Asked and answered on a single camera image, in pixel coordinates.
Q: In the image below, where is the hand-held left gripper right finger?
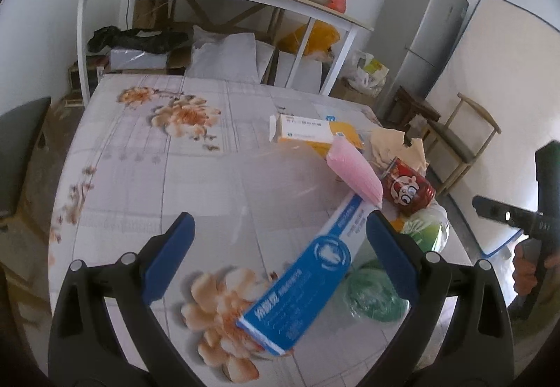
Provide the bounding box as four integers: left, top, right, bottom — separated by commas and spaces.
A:
366, 209, 515, 387

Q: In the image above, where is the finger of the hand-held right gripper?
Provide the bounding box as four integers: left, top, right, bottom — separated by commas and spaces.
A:
472, 195, 543, 234

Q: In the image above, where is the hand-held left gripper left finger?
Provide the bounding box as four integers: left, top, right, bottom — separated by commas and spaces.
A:
48, 212, 196, 387

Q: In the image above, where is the blue toothpaste box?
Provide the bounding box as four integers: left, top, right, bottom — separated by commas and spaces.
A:
236, 193, 377, 356

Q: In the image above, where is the pink packet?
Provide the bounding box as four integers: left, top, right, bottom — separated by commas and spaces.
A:
327, 137, 384, 210

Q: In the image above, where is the beige paper towel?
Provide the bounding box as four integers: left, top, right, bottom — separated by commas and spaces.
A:
370, 127, 427, 173

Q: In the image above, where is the person's right hand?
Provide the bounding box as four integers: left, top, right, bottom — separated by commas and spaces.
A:
513, 238, 541, 297

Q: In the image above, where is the green plastic bag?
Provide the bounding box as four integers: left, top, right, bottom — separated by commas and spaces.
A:
343, 258, 410, 322

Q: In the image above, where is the clear bag with green contents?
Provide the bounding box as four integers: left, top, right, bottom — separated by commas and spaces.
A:
389, 203, 451, 254

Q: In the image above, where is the red drink can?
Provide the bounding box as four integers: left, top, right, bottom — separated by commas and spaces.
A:
378, 157, 437, 210

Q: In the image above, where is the wooden chair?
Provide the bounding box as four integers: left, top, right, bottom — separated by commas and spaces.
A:
422, 92, 502, 195

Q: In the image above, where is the dark wooden stool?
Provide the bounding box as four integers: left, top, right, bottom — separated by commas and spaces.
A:
387, 86, 440, 129

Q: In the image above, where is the orange and white medicine box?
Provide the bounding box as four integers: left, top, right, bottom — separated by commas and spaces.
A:
269, 113, 366, 158

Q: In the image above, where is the low cardboard box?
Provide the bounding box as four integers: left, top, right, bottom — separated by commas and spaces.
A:
332, 78, 381, 108

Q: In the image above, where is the white printed plastic bag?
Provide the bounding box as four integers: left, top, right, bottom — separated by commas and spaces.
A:
345, 50, 390, 92

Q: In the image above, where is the white flat box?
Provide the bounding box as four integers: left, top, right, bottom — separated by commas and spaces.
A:
109, 47, 169, 70

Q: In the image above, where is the grey refrigerator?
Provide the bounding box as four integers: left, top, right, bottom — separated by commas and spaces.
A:
365, 0, 470, 121

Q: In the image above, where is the white sack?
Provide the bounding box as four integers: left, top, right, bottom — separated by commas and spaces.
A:
186, 26, 274, 84

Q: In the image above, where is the black bag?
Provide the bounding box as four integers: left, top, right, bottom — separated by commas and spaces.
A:
87, 25, 190, 55

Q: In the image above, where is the orange plastic bag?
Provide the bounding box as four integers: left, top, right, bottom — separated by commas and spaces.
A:
280, 20, 341, 57

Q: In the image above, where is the brown cardboard box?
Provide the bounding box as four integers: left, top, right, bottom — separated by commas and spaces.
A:
131, 0, 171, 31

